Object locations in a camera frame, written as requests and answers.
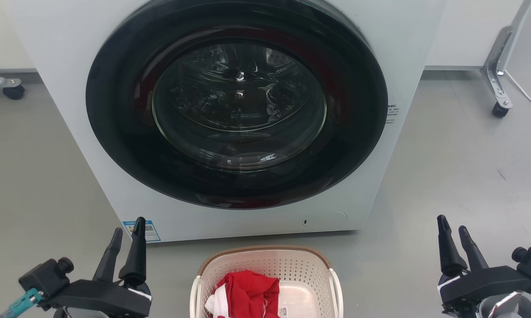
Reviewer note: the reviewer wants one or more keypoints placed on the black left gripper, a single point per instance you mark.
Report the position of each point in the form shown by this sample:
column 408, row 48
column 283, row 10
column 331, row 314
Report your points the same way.
column 97, row 298

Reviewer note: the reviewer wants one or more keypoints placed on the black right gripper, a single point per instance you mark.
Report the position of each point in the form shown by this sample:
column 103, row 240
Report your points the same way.
column 486, row 282

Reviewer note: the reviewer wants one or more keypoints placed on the white perforated laundry basket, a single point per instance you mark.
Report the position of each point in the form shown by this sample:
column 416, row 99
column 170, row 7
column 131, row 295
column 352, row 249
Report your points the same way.
column 307, row 269

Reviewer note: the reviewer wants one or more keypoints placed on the blue energy label sticker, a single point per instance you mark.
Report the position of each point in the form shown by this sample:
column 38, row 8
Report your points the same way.
column 142, row 230

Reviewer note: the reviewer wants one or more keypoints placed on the white garment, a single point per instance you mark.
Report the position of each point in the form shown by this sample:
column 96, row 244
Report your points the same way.
column 212, row 304

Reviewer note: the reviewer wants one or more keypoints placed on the red garment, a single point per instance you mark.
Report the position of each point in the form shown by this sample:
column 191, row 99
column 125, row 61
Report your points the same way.
column 248, row 291

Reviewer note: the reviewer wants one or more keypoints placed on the black caster wheel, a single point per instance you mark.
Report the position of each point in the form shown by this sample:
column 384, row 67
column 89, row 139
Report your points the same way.
column 13, row 92
column 500, row 110

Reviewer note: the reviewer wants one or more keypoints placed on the small white text sticker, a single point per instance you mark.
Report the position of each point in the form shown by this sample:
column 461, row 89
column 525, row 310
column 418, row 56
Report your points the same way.
column 392, row 113

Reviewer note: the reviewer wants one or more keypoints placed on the round black washer door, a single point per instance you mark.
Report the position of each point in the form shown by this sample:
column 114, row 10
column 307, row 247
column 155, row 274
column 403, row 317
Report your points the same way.
column 237, row 104

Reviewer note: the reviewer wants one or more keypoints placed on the grey metal stand leg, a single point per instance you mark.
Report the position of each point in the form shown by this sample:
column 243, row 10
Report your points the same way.
column 499, row 62

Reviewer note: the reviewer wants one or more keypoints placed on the white front-load washing machine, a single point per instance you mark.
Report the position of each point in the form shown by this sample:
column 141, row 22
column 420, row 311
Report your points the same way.
column 424, row 26

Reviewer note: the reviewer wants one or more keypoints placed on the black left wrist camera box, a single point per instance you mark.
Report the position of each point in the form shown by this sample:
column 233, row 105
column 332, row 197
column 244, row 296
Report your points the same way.
column 47, row 276

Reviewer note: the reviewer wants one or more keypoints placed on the grey metal frame foot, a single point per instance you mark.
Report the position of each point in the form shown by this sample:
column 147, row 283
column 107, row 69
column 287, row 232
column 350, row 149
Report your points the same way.
column 0, row 81

